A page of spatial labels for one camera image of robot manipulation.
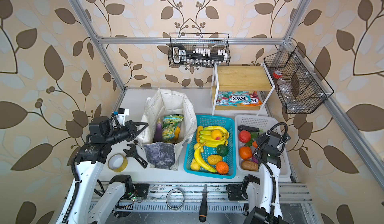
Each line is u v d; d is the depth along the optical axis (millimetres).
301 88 732
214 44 921
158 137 818
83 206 403
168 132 845
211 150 889
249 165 770
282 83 695
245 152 806
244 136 869
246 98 865
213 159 805
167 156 706
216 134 868
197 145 847
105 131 542
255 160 589
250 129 935
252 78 807
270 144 605
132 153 866
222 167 756
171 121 903
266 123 921
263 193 453
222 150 824
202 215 667
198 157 789
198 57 844
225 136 864
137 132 652
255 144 869
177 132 911
